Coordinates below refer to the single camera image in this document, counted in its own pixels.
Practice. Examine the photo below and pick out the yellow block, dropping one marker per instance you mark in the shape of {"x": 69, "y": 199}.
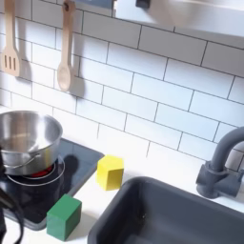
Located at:
{"x": 109, "y": 173}

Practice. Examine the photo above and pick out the steel pot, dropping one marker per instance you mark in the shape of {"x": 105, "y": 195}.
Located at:
{"x": 28, "y": 149}

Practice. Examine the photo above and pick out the green block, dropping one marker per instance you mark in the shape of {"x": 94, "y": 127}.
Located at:
{"x": 63, "y": 217}

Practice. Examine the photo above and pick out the black stove top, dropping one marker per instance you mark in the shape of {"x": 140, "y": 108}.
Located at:
{"x": 76, "y": 158}

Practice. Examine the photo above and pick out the wooden spoon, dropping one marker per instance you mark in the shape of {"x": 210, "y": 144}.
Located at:
{"x": 65, "y": 74}

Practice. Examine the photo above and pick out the dark grey sink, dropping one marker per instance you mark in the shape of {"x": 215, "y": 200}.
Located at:
{"x": 158, "y": 216}

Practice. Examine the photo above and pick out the grey tap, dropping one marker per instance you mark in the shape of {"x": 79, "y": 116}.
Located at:
{"x": 216, "y": 181}

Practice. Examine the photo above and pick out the wooden shelf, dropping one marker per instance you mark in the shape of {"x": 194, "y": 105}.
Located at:
{"x": 190, "y": 24}

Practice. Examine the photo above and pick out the grey extractor hood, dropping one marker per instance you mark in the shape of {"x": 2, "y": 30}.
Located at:
{"x": 95, "y": 2}

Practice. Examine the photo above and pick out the wooden slotted spatula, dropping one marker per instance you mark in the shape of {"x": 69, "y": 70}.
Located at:
{"x": 9, "y": 60}

